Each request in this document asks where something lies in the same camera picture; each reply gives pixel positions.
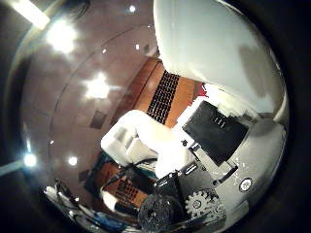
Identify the white Clorox wipes canister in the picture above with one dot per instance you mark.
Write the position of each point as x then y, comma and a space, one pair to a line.
220, 48

